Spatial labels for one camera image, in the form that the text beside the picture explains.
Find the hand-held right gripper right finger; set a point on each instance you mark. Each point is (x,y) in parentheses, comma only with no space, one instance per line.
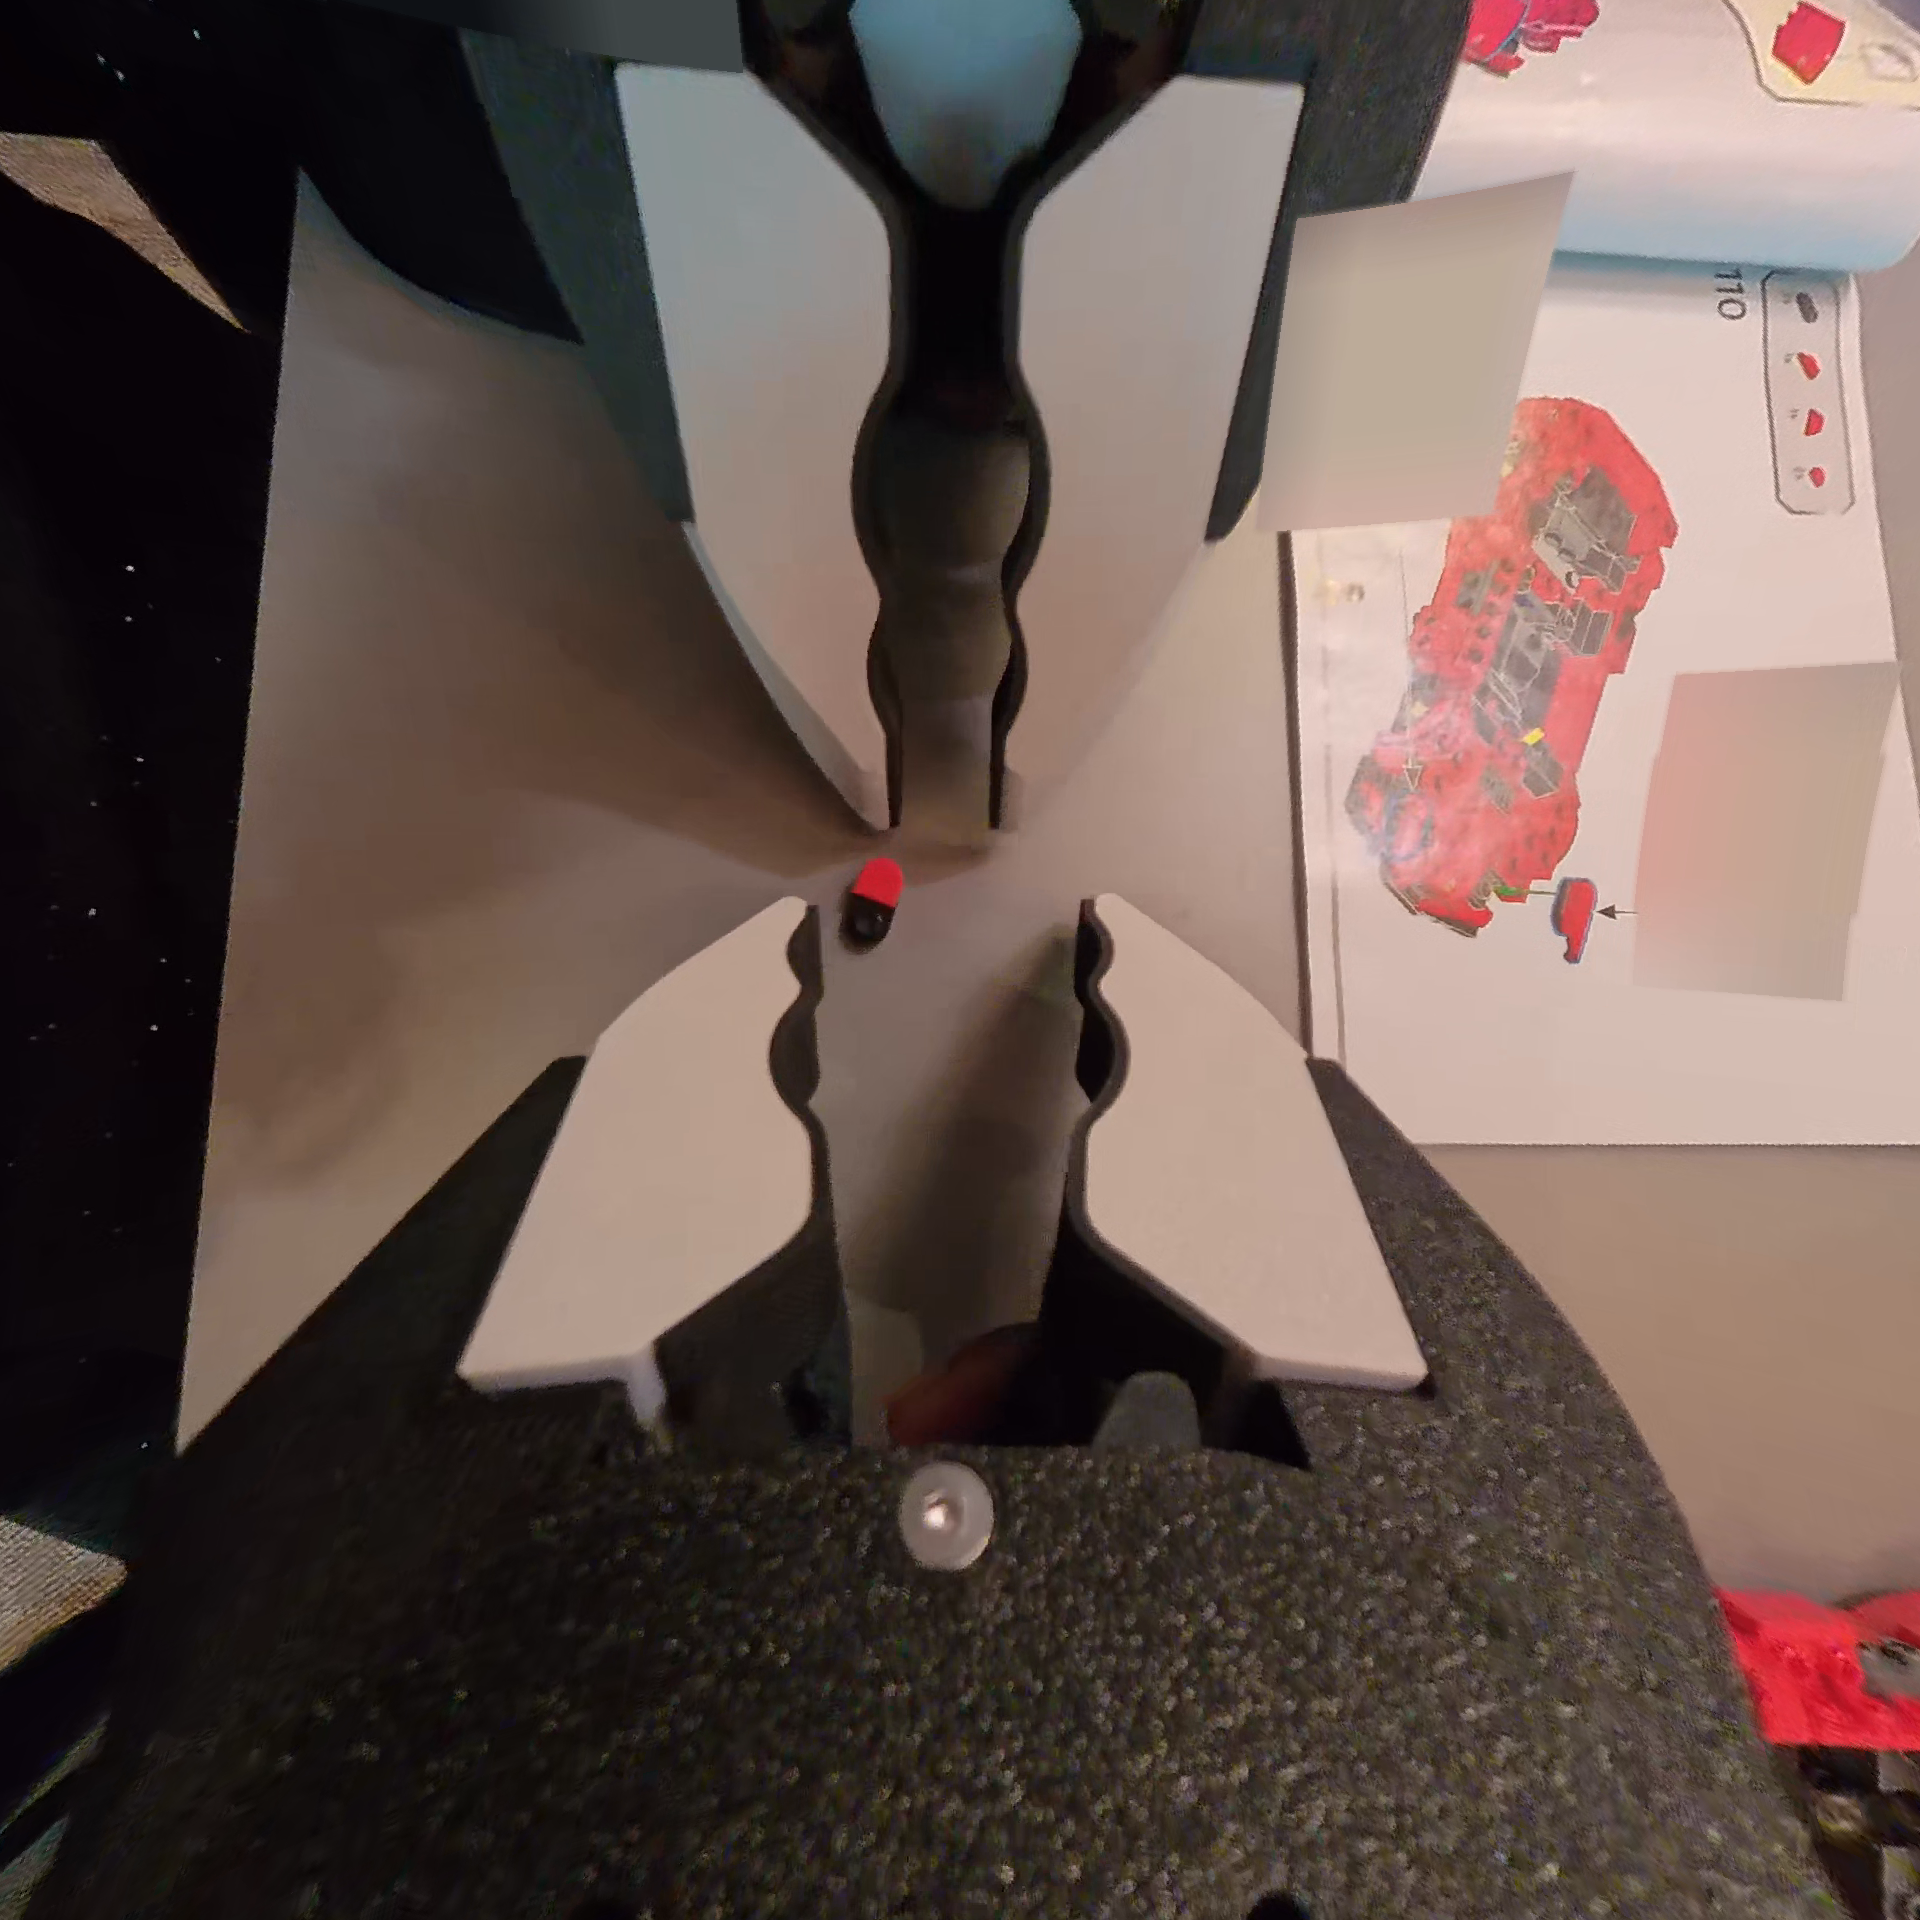
(1231,1202)

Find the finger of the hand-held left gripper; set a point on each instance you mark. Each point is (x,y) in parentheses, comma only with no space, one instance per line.
(751,375)
(1154,346)

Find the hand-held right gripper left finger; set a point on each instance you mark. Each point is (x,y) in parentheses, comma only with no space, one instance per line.
(662,1172)

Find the red lego car model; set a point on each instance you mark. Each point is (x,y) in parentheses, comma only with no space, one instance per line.
(1799,1666)

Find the small red black lego piece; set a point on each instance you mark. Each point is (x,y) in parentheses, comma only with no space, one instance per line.
(874,896)

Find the lego instruction booklet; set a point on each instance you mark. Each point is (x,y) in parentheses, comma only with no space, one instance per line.
(1501,1050)

